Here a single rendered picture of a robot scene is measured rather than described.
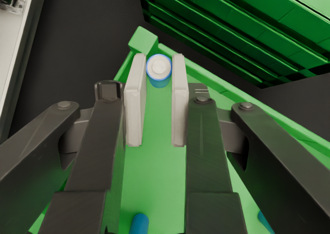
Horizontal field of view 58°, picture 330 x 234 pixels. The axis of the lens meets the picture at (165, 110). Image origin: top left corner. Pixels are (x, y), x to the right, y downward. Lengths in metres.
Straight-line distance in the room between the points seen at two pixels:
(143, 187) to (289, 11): 0.24
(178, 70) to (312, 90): 0.59
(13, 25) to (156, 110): 0.35
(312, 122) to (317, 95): 0.06
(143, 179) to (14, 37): 0.37
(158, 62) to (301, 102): 0.55
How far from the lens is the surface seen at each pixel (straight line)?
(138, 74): 0.16
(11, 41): 0.60
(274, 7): 0.35
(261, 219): 0.35
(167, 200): 0.34
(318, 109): 0.74
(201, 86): 0.16
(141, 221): 0.33
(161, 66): 0.20
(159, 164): 0.34
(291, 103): 0.71
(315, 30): 0.35
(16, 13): 0.61
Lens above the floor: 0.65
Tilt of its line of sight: 90 degrees down
